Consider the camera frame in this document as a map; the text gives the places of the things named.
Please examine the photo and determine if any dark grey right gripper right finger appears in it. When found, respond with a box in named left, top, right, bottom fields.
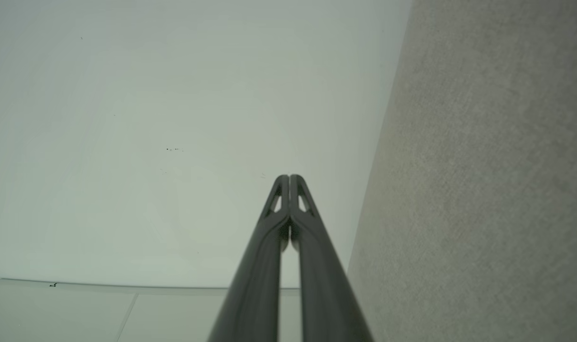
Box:
left=290, top=174, right=375, bottom=342

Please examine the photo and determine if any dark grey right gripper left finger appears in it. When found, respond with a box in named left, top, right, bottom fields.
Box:
left=207, top=174, right=290, bottom=342

